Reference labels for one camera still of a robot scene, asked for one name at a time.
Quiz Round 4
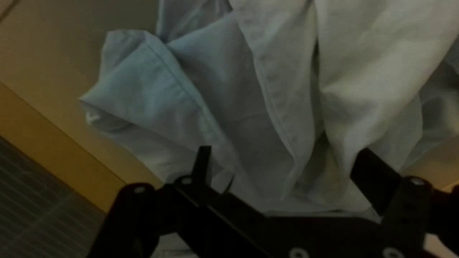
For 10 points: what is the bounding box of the light blue towel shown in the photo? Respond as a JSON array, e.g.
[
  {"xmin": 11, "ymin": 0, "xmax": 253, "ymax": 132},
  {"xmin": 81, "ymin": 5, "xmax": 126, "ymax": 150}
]
[{"xmin": 79, "ymin": 0, "xmax": 459, "ymax": 258}]

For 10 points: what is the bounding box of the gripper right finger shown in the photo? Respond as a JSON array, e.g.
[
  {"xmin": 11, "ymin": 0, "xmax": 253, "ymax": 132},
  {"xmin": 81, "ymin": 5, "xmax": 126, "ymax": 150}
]
[{"xmin": 350, "ymin": 147, "xmax": 459, "ymax": 258}]

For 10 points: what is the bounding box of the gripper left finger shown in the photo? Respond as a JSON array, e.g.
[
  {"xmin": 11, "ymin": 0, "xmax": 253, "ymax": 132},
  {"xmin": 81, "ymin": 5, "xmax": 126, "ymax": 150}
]
[{"xmin": 87, "ymin": 145, "xmax": 268, "ymax": 258}]

